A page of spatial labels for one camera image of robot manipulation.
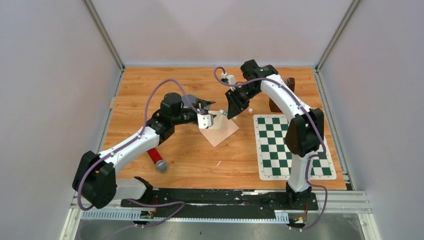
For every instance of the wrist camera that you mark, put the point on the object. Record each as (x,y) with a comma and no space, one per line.
(229,79)
(205,121)

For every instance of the red microphone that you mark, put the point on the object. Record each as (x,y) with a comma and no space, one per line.
(160,165)

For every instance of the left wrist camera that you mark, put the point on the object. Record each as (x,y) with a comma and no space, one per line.
(205,121)

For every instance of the cream pink envelope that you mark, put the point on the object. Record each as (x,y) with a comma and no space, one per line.
(221,129)

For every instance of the green white glue stick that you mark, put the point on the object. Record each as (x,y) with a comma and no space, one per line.
(223,112)

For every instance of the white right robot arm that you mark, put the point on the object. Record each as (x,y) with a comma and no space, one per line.
(305,133)

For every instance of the grey envelope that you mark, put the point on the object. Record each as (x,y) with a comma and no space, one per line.
(189,101)

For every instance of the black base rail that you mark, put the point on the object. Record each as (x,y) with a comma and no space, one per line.
(224,203)

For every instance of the wooden metronome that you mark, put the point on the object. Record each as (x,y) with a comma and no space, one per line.
(290,83)

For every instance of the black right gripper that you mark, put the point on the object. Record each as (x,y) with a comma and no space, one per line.
(236,105)

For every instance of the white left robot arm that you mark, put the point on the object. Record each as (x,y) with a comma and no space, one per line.
(96,176)

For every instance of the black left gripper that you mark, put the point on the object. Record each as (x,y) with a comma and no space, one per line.
(200,106)

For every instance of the green white chessboard mat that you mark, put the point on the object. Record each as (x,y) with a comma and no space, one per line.
(274,158)

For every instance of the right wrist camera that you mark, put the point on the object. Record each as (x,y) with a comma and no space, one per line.
(229,79)

